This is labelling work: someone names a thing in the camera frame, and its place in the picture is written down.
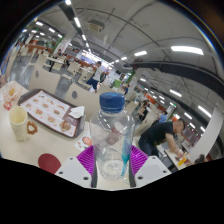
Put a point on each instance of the crumpled white napkin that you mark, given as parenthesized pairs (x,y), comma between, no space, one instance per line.
(77,112)

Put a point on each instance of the ceiling air conditioner unit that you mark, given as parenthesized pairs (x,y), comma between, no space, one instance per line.
(96,26)

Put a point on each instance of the beige chair with round hole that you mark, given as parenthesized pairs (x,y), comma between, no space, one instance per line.
(45,80)
(83,98)

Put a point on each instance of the person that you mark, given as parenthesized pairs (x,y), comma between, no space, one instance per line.
(97,75)
(156,135)

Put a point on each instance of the printed paper flyer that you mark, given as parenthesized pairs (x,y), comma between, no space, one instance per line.
(84,141)

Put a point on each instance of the small red sauce packet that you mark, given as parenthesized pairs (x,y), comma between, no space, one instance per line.
(7,105)

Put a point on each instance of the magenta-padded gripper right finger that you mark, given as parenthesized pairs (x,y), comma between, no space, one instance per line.
(151,168)

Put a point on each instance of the dark food tray with paper liner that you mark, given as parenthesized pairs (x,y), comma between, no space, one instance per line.
(46,108)

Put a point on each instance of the group of beige chairs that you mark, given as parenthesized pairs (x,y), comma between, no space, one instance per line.
(71,68)

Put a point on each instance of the clear blue-capped water bottle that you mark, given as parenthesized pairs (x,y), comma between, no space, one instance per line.
(111,133)

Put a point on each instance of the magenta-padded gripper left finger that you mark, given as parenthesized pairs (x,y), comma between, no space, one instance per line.
(71,170)

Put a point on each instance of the flat round red coaster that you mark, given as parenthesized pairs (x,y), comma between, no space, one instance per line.
(49,163)

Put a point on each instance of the group of ceiling lights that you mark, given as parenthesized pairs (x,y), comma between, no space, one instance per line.
(186,50)

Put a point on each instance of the cream ceramic mug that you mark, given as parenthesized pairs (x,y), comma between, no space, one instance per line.
(18,125)

